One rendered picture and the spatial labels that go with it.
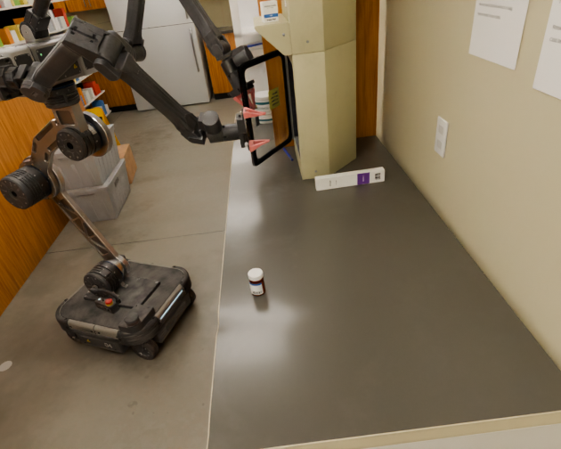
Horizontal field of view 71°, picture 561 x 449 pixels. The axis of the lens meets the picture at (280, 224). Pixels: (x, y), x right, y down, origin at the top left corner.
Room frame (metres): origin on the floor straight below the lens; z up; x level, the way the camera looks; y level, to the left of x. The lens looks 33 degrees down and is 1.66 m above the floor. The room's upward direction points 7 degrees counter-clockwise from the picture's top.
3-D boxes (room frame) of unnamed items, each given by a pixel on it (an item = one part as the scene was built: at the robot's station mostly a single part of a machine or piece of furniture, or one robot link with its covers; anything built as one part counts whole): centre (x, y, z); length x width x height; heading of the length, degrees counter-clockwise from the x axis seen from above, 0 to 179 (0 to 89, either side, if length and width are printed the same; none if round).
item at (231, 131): (1.33, 0.12, 1.20); 0.07 x 0.07 x 0.10; 0
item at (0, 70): (1.39, 0.80, 1.45); 0.09 x 0.08 x 0.12; 157
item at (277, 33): (1.58, -0.05, 1.46); 0.32 x 0.12 x 0.10; 0
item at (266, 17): (1.51, -0.05, 1.54); 0.05 x 0.05 x 0.06; 8
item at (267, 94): (1.61, -0.01, 1.19); 0.30 x 0.01 x 0.40; 144
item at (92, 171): (3.24, 1.56, 0.49); 0.60 x 0.42 x 0.33; 0
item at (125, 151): (3.85, 1.61, 0.14); 0.41 x 0.32 x 0.28; 6
